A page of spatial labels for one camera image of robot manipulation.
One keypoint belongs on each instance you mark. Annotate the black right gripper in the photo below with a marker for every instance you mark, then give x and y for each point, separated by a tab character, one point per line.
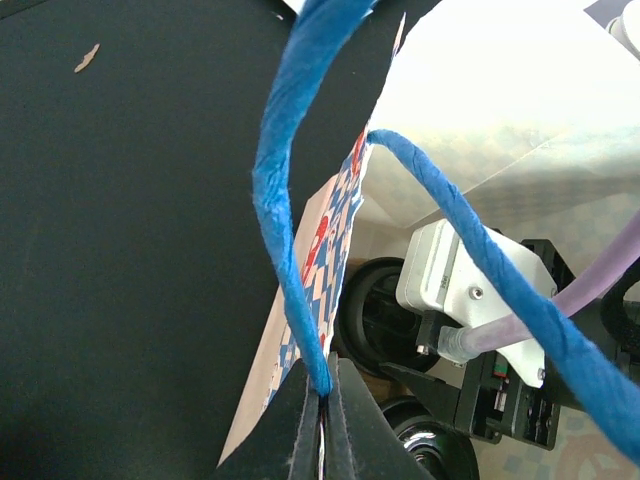
493	402

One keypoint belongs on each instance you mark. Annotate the blue checkered paper bag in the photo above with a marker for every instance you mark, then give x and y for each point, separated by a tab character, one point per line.
529	107

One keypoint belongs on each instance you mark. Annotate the black plastic cup lid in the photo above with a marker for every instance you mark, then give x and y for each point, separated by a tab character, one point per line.
370	327

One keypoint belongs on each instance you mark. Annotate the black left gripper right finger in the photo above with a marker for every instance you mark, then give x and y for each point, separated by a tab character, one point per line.
359	443

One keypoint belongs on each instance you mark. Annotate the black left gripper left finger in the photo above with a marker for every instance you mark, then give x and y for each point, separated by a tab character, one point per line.
284	444

